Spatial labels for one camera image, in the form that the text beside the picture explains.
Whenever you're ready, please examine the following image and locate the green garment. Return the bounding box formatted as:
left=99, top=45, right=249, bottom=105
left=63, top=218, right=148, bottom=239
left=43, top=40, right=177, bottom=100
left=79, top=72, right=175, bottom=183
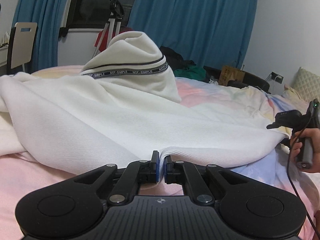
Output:
left=174, top=65, right=206, bottom=81

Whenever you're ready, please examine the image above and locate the wall socket with charger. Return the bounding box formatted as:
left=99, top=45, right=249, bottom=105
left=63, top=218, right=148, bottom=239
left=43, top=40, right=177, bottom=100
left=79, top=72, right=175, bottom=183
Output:
left=271, top=72, right=284, bottom=84

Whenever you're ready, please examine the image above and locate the blue curtain right panel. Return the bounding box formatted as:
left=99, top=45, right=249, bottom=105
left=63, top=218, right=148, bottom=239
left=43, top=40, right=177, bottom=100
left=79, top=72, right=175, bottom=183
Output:
left=128, top=0, right=258, bottom=69

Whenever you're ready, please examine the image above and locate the blue curtain panel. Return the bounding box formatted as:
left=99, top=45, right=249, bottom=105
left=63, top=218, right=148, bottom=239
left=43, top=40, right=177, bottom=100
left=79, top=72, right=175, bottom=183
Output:
left=12, top=0, right=67, bottom=73
left=128, top=0, right=258, bottom=69

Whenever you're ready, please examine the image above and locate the white garment steamer stand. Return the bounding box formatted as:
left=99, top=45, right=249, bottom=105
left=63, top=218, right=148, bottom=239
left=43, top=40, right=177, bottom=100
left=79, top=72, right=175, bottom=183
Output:
left=92, top=0, right=124, bottom=57

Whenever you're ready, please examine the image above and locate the white black chair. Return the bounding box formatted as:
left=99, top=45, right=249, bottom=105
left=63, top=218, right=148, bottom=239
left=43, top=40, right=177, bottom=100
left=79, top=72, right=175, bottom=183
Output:
left=6, top=22, right=38, bottom=75

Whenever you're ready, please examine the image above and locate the person's right hand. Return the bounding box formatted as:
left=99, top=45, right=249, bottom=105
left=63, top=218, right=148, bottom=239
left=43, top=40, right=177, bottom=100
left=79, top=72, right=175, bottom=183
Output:
left=290, top=128, right=319, bottom=173

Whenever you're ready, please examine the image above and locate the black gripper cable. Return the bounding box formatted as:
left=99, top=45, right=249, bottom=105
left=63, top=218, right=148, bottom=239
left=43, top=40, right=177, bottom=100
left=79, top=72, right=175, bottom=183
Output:
left=286, top=119, right=320, bottom=235

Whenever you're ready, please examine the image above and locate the white hooded sweatshirt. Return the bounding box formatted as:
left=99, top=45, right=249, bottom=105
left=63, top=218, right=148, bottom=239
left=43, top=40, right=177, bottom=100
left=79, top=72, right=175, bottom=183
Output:
left=1, top=31, right=285, bottom=174

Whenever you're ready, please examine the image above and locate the dark window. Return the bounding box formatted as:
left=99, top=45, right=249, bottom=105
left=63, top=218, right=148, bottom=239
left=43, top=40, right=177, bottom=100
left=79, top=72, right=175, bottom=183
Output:
left=65, top=0, right=135, bottom=29

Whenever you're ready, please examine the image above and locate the brown paper bag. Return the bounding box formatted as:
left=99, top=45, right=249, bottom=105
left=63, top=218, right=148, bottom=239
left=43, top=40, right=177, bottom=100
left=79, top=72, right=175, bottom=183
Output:
left=219, top=65, right=245, bottom=86

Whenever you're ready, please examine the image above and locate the blue curtain left panel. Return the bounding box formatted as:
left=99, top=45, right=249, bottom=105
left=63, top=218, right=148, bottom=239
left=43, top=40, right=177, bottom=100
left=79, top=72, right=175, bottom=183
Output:
left=12, top=0, right=67, bottom=73

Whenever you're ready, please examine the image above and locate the black sofa bench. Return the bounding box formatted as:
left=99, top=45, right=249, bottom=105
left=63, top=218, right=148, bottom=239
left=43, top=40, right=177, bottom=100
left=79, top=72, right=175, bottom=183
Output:
left=203, top=66, right=270, bottom=93

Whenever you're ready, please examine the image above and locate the black clothes pile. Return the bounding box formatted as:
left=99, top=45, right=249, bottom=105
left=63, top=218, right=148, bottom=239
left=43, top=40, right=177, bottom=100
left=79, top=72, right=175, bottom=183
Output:
left=159, top=46, right=196, bottom=70

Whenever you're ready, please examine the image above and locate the red garment on stand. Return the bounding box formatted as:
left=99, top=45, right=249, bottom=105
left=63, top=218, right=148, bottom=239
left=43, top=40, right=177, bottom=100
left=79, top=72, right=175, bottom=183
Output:
left=94, top=26, right=133, bottom=52

